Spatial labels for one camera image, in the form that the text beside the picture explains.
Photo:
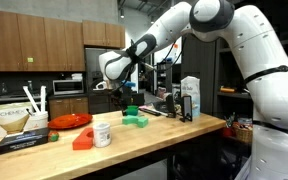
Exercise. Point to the wide wooden lower cabinet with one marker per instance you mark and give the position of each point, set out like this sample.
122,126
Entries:
69,106

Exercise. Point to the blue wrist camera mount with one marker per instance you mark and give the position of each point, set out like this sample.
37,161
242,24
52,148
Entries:
129,84

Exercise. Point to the silver microwave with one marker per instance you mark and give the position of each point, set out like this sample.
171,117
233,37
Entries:
67,87

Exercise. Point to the wooden upper kitchen cabinets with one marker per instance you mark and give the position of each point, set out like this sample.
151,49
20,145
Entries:
34,40

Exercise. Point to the white printed tin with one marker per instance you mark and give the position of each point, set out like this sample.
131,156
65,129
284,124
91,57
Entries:
102,135

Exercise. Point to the white stack on microwave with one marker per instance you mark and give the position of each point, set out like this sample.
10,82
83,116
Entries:
77,76

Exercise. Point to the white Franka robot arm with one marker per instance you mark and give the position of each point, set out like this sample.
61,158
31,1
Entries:
274,86

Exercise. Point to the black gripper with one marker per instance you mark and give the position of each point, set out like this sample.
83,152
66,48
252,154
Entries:
120,97

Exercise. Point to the white and blue paper bag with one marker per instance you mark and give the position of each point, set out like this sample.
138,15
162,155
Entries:
191,88

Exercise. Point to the pink sticky note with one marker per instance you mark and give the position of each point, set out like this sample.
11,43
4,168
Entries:
145,107

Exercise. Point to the white Chemex filter box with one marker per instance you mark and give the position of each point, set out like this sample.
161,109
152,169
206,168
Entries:
7,121

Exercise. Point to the green bowl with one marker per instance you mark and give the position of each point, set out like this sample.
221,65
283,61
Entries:
133,110

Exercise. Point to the white cup with sticks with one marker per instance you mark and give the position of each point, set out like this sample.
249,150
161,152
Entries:
39,120

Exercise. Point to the stainless steel refrigerator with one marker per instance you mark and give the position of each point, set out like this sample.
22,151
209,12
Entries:
92,63

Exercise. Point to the white plastic stick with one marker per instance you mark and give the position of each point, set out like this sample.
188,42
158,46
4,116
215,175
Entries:
43,98
30,99

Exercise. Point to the flat black box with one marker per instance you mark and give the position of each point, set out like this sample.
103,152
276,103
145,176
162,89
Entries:
22,140

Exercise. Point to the toy strawberry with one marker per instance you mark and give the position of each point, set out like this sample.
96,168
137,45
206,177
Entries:
53,136

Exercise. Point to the green sticker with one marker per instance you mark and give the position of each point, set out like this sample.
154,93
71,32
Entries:
30,59

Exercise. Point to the wooden cabinet above refrigerator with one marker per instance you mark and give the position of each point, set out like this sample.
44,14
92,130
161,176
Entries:
104,33

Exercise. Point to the black electronics box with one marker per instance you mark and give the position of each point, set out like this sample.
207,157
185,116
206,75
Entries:
159,106

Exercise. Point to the red plate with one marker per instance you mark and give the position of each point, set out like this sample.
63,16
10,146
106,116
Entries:
80,120

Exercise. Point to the orange foam block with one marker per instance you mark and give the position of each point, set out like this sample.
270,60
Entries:
82,140

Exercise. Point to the dark shelving unit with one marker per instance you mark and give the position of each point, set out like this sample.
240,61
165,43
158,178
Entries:
230,73

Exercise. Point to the small black phone on stand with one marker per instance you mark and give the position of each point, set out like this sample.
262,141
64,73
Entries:
170,105

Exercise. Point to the small red container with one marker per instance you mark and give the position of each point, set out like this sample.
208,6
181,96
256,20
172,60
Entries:
227,132

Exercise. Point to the flat orange tool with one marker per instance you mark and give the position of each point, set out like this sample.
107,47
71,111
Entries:
228,89

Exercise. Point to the wicker basket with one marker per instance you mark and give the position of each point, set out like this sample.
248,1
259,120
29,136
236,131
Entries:
243,134

